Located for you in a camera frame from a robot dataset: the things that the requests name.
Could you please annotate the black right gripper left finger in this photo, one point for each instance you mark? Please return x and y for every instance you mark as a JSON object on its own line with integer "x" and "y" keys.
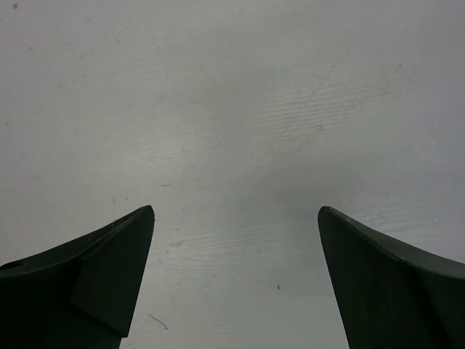
{"x": 80, "y": 294}

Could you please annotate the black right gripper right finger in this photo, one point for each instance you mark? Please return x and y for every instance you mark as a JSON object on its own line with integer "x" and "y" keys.
{"x": 391, "y": 294}

